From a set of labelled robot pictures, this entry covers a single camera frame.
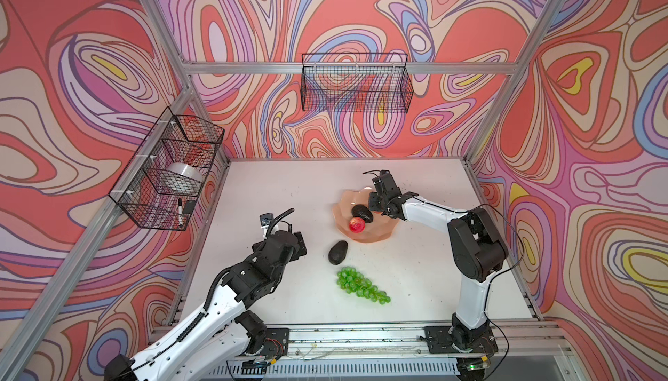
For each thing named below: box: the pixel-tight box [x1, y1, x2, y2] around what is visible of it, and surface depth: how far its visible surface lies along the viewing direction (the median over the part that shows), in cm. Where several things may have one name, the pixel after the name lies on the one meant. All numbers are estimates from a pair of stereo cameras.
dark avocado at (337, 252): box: [327, 240, 349, 266], surface depth 89 cm
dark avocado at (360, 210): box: [351, 203, 374, 224], surface depth 98 cm
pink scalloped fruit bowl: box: [332, 187, 401, 243], surface depth 98 cm
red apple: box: [348, 216, 367, 234], surface depth 95 cm
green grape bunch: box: [336, 266, 392, 305], surface depth 82 cm
